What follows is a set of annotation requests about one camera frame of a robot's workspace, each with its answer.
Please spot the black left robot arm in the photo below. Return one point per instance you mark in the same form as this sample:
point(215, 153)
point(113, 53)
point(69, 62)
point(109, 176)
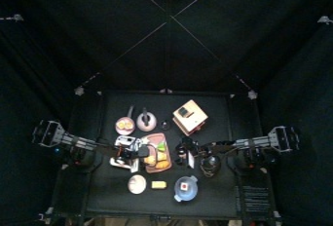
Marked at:
point(70, 140)

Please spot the black toy kettle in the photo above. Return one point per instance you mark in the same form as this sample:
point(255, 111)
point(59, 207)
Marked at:
point(211, 165)

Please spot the pink pan with eggs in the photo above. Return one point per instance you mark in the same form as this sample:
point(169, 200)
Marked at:
point(125, 125)

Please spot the tray with assorted food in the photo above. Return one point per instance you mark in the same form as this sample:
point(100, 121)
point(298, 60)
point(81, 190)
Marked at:
point(157, 158)

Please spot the wooden toy toaster box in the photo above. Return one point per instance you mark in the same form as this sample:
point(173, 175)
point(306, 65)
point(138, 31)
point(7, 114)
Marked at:
point(191, 117)

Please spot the silver frame clamp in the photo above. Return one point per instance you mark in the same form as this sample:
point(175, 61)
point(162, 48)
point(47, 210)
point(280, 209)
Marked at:
point(17, 17)
point(80, 90)
point(252, 94)
point(324, 19)

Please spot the red white toy piece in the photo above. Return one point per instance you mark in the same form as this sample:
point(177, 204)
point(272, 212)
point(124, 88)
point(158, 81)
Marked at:
point(184, 186)

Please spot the orange toy bread piece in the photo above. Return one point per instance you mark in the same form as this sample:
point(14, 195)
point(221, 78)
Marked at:
point(164, 164)

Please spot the green toy vegetable piece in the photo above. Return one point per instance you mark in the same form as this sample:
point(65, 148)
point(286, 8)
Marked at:
point(161, 145)

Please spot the yellow toy squash half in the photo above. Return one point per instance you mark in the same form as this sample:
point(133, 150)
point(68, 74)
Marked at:
point(150, 160)

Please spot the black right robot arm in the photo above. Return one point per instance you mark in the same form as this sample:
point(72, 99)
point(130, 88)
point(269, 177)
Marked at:
point(260, 143)

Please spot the blue toy pot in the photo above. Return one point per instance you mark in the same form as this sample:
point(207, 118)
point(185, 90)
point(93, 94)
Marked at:
point(185, 188)

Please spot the white round plate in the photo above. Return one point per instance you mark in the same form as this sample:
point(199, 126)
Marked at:
point(137, 184)

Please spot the yellow toy butter block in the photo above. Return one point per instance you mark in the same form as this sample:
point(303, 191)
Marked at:
point(160, 184)

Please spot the small dark round toy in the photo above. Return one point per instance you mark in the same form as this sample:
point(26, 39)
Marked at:
point(165, 125)

